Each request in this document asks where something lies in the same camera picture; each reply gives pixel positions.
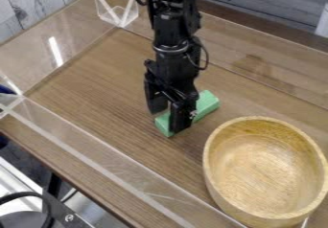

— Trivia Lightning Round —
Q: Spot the brown wooden bowl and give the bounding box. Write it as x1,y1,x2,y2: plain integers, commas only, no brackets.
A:
202,116,328,228

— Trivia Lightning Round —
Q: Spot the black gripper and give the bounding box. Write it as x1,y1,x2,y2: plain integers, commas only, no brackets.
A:
143,44,201,133

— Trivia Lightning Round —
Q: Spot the black table leg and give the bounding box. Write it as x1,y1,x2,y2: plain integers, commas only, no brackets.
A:
47,173,63,198

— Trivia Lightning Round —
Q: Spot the green rectangular block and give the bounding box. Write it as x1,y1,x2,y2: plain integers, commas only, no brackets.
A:
156,90,221,137

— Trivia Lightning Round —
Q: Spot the clear acrylic front wall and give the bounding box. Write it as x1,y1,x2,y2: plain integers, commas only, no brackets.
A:
0,81,247,228

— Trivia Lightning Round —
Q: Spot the black metal clamp plate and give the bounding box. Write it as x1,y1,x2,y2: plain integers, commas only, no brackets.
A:
44,193,94,228

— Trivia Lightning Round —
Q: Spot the black cable loop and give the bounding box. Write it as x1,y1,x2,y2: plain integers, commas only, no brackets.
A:
0,191,55,228

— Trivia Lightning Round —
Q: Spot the clear acrylic corner bracket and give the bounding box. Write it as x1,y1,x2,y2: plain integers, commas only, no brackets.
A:
95,0,139,28

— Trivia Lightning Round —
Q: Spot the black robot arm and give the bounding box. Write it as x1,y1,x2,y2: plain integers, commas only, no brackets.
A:
135,0,202,133

